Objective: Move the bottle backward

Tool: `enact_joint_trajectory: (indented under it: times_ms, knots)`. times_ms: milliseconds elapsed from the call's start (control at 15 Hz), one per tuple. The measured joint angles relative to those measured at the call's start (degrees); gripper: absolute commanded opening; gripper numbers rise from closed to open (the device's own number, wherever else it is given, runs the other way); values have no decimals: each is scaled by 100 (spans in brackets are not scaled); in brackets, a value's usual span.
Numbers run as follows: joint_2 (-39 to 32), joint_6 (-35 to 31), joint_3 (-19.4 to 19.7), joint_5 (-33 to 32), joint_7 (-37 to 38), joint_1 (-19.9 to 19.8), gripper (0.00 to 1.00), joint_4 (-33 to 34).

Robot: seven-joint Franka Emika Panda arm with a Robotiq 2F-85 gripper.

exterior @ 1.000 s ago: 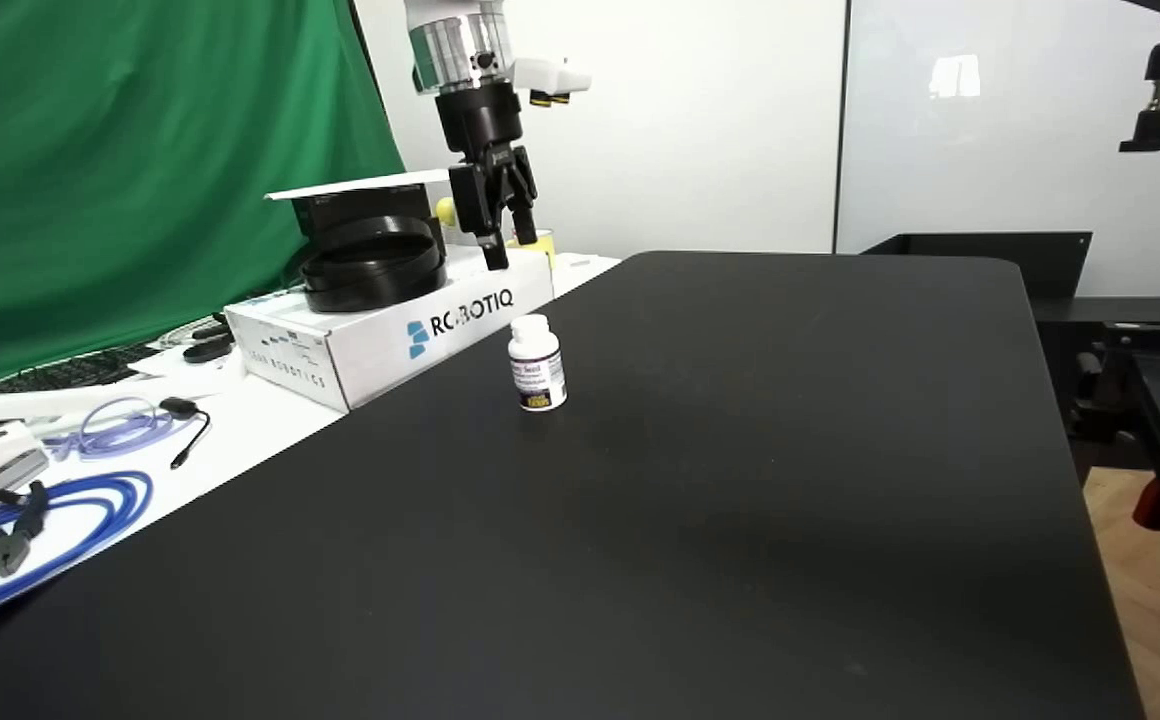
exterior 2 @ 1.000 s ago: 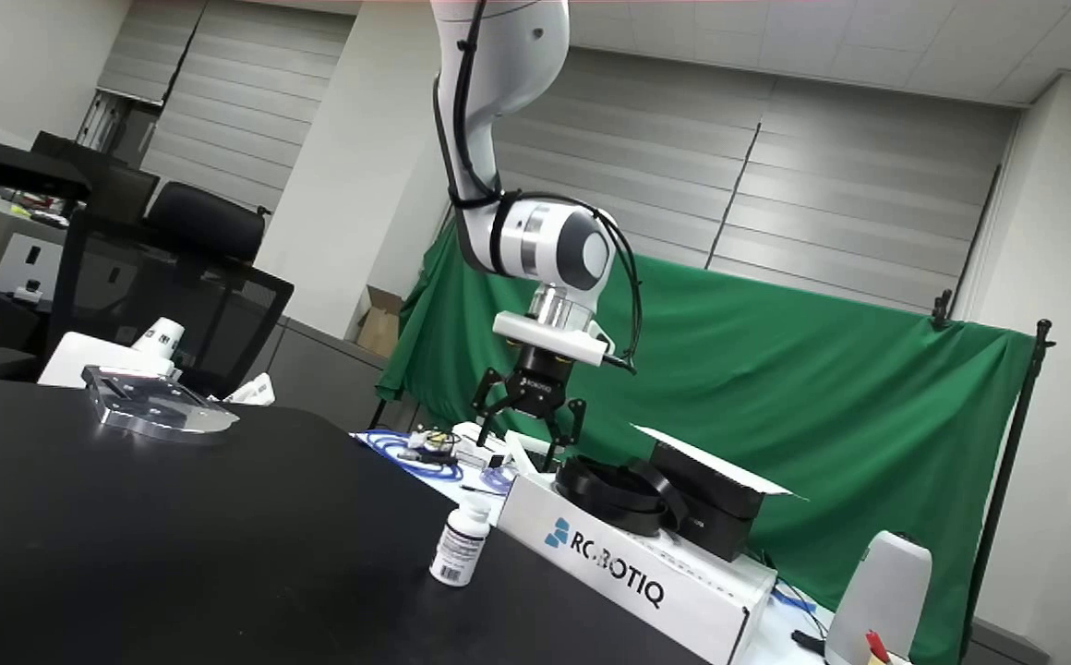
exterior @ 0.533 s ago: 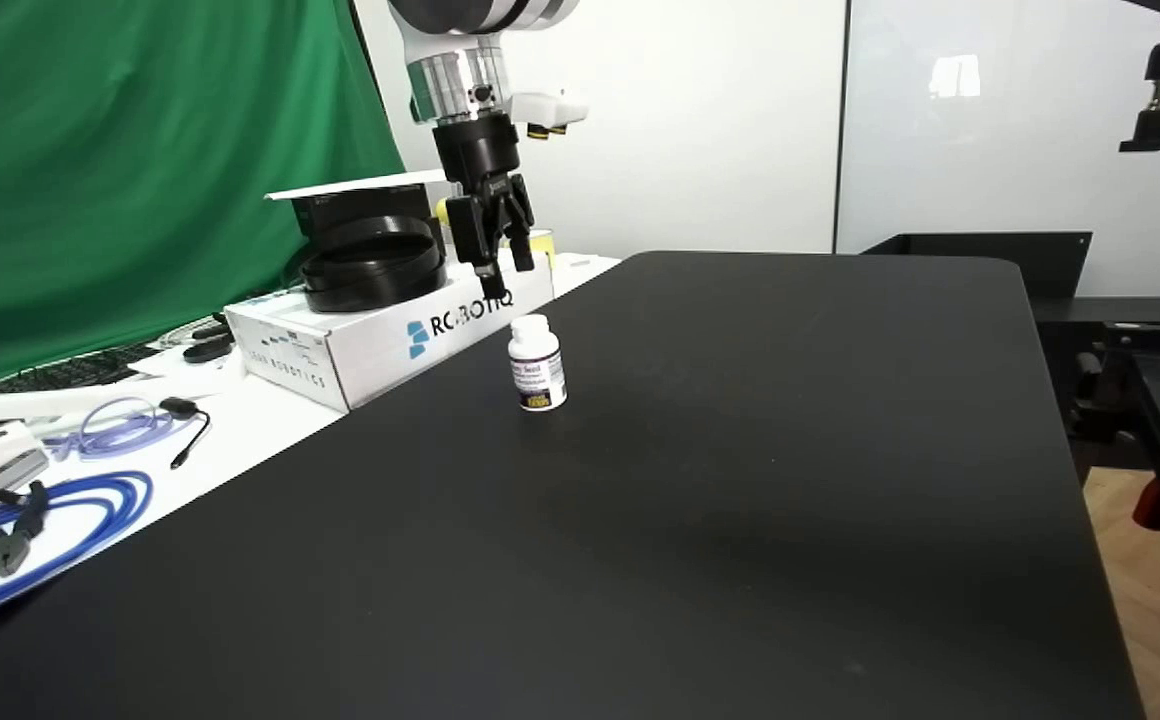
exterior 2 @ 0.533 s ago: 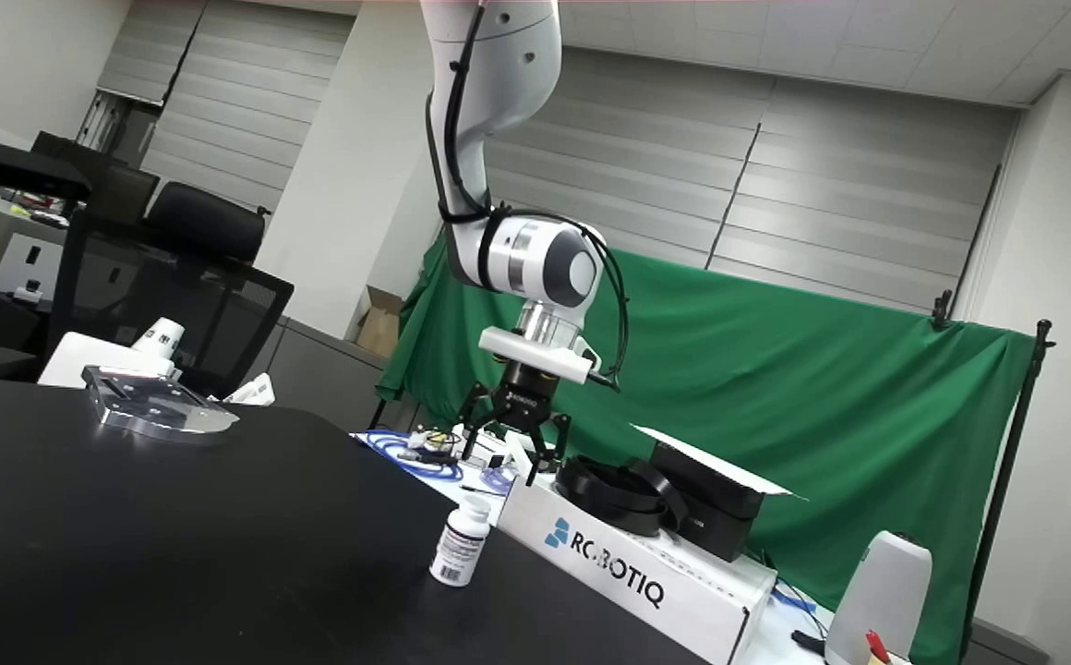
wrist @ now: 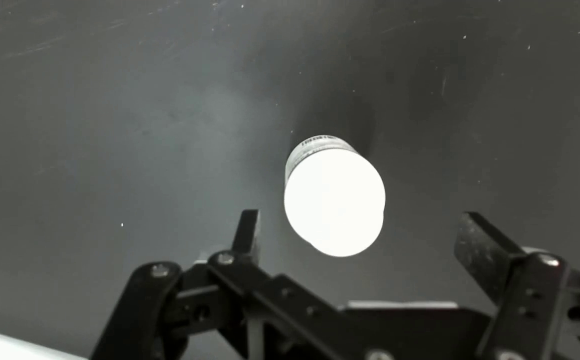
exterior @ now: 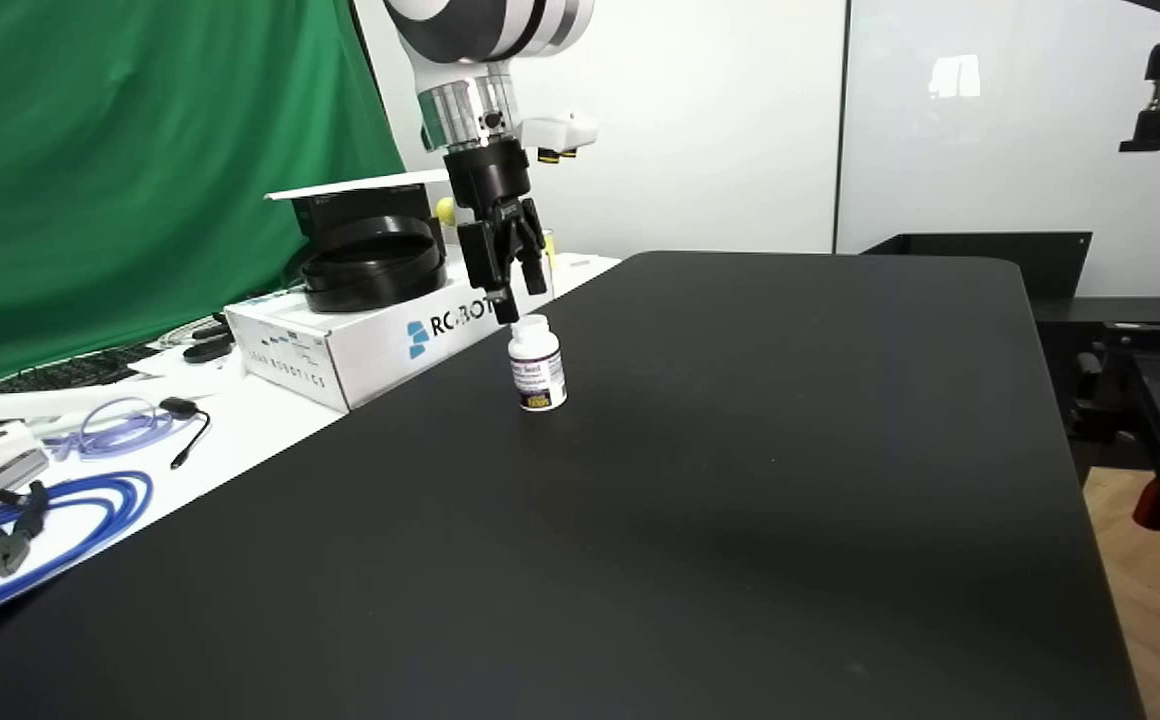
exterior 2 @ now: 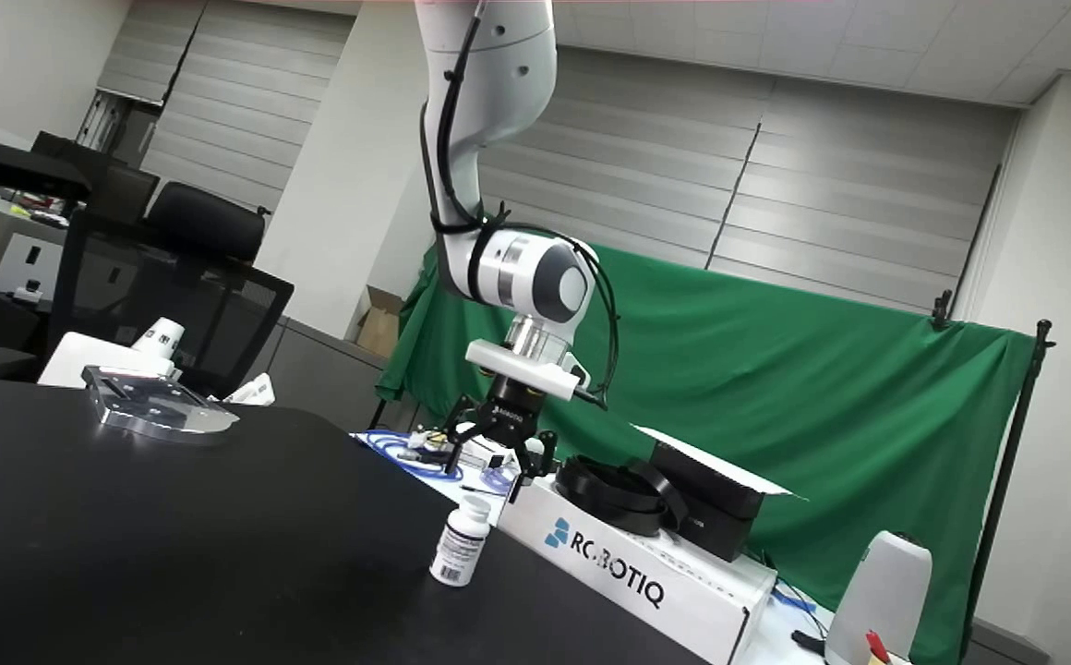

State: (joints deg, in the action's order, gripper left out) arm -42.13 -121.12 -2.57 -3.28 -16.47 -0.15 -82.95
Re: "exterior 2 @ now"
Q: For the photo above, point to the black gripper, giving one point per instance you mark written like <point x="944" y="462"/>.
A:
<point x="512" y="408"/>

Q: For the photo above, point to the white pill bottle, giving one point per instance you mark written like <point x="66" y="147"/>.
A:
<point x="460" y="548"/>

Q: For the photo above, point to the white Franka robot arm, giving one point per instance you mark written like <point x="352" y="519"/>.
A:
<point x="492" y="151"/>

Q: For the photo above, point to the white plastic bottle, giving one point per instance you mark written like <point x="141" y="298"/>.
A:
<point x="884" y="595"/>

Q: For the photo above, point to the white Robotiq cardboard box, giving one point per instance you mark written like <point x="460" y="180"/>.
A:
<point x="649" y="577"/>

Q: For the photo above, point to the black box with white lid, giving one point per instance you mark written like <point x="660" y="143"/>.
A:
<point x="713" y="487"/>

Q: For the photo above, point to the green screen cloth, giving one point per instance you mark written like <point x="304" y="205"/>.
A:
<point x="831" y="394"/>

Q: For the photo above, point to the clear plastic plate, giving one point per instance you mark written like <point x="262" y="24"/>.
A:
<point x="160" y="408"/>

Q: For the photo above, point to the black mesh office chair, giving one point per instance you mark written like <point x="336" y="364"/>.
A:
<point x="180" y="277"/>

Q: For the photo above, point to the white boxy device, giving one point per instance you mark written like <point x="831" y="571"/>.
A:
<point x="117" y="355"/>

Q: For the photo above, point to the black backdrop stand pole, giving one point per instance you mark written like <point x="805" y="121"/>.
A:
<point x="1006" y="494"/>

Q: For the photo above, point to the black office desk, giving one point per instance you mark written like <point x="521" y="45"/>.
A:
<point x="5" y="168"/>

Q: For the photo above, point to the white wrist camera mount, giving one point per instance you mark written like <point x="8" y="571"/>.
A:
<point x="521" y="369"/>

